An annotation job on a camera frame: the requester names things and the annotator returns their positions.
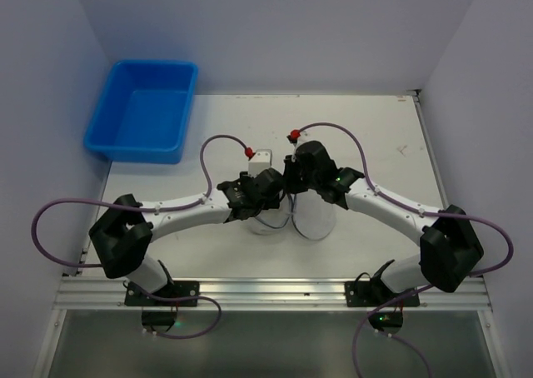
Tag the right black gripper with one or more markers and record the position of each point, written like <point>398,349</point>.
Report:
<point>294,178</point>

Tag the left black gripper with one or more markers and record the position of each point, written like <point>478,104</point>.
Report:
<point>271,182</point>

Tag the white mesh laundry bag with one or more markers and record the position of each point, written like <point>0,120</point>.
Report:
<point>311,217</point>

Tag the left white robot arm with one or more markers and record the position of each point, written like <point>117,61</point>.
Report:
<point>122,235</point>

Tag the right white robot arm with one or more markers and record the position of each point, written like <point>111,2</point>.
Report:
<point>449,246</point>

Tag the blue plastic bin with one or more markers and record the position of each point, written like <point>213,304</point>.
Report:
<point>143,112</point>

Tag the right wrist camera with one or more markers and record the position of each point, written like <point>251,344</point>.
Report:
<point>297,138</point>

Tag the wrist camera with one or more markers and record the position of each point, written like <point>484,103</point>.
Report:
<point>297,138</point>
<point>261,161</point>

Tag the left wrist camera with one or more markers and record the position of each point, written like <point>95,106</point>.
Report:
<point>261,161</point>

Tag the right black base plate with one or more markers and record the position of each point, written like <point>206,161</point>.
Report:
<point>365,291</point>

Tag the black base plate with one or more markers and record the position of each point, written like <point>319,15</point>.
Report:
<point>365,291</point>
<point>187,288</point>

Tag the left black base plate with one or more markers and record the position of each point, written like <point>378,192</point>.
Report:
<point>187,288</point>

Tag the aluminium mounting rail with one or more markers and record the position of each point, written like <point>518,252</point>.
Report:
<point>275,294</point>

